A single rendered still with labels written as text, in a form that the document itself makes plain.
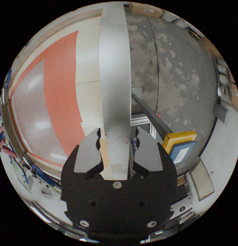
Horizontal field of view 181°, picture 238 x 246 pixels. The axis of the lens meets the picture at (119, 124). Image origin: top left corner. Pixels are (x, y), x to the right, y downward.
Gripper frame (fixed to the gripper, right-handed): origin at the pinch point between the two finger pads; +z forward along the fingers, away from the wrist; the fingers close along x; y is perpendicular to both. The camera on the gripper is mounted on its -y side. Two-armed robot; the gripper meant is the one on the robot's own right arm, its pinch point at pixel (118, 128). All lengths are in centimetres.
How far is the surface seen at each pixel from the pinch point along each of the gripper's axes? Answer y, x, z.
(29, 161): 22, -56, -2
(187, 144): 7.1, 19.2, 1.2
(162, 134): 11.8, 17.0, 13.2
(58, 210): 381, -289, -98
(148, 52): -52, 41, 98
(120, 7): -24.4, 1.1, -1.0
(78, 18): -25.4, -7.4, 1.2
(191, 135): 5.7, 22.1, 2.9
